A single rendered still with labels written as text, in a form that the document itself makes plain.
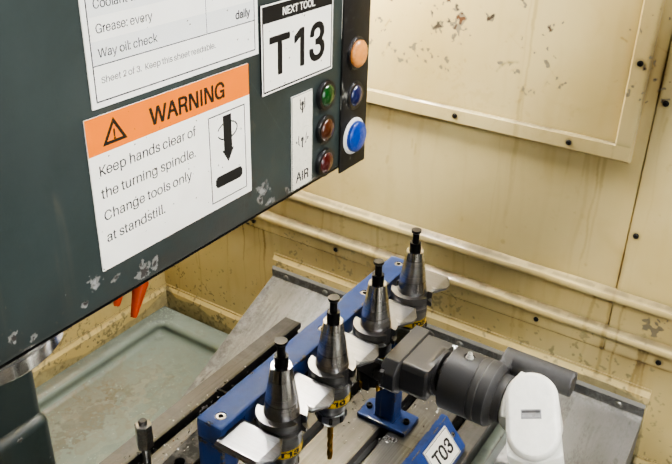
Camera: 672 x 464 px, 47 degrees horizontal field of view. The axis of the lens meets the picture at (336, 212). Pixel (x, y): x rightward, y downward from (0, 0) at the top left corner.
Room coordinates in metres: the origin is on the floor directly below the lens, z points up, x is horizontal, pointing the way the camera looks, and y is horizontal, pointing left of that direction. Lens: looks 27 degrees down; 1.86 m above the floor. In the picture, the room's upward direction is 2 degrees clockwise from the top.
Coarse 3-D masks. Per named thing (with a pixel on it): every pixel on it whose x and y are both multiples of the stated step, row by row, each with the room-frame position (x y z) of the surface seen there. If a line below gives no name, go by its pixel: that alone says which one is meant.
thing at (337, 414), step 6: (342, 408) 0.81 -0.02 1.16; (318, 414) 0.81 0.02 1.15; (324, 414) 0.80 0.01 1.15; (330, 414) 0.80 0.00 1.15; (336, 414) 0.80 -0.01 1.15; (342, 414) 0.81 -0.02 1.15; (318, 420) 0.81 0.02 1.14; (324, 420) 0.80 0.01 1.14; (330, 420) 0.80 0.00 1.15; (336, 420) 0.80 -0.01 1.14; (342, 420) 0.81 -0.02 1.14; (330, 426) 0.81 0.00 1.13
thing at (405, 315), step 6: (390, 300) 0.99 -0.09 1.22; (390, 306) 0.97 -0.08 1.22; (396, 306) 0.97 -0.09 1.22; (402, 306) 0.97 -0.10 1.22; (408, 306) 0.97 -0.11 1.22; (390, 312) 0.95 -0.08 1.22; (396, 312) 0.95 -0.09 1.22; (402, 312) 0.95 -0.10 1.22; (408, 312) 0.95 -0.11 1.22; (414, 312) 0.96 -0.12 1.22; (396, 318) 0.94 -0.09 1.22; (402, 318) 0.94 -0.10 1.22; (408, 318) 0.94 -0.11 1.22; (414, 318) 0.94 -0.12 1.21; (402, 324) 0.93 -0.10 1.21; (408, 324) 0.93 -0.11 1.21
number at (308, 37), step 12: (324, 12) 0.65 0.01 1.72; (300, 24) 0.62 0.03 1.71; (312, 24) 0.64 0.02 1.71; (324, 24) 0.65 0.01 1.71; (300, 36) 0.62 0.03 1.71; (312, 36) 0.64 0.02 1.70; (324, 36) 0.65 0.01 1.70; (300, 48) 0.62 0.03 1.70; (312, 48) 0.64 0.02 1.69; (324, 48) 0.65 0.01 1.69; (300, 60) 0.62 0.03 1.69; (312, 60) 0.64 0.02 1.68; (324, 60) 0.65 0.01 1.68; (300, 72) 0.62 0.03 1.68
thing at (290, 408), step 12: (276, 372) 0.72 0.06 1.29; (288, 372) 0.72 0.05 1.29; (276, 384) 0.71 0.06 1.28; (288, 384) 0.72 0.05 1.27; (276, 396) 0.71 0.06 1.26; (288, 396) 0.71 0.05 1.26; (264, 408) 0.72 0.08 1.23; (276, 408) 0.71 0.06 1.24; (288, 408) 0.71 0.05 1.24; (276, 420) 0.71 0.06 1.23; (288, 420) 0.71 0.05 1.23
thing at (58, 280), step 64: (0, 0) 0.40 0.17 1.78; (64, 0) 0.44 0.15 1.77; (0, 64) 0.40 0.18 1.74; (64, 64) 0.43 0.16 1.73; (256, 64) 0.58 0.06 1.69; (0, 128) 0.39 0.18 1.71; (64, 128) 0.43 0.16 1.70; (256, 128) 0.58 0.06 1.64; (0, 192) 0.39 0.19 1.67; (64, 192) 0.42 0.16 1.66; (256, 192) 0.57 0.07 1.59; (0, 256) 0.38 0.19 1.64; (64, 256) 0.42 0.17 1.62; (0, 320) 0.37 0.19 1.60; (64, 320) 0.41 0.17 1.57
